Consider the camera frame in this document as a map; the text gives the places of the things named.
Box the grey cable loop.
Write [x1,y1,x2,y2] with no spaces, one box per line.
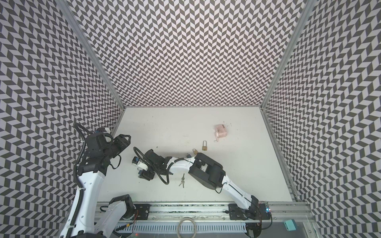
[177,217,197,238]

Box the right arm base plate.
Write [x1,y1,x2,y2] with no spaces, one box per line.
[225,203,271,221]

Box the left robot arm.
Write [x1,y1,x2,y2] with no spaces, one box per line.
[59,123,135,238]

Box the right teal box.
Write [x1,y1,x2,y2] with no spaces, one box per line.
[283,219,297,232]

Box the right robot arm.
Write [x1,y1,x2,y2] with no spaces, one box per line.
[132,147,272,221]

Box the black padlock key set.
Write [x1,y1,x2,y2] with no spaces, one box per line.
[179,174,185,188]

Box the long shackle brass padlock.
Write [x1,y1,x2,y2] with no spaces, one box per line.
[202,140,207,151]

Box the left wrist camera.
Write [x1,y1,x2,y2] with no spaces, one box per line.
[94,128,112,136]

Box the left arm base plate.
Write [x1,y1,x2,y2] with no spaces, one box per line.
[121,203,151,221]

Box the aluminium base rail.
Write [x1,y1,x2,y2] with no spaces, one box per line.
[63,201,316,238]

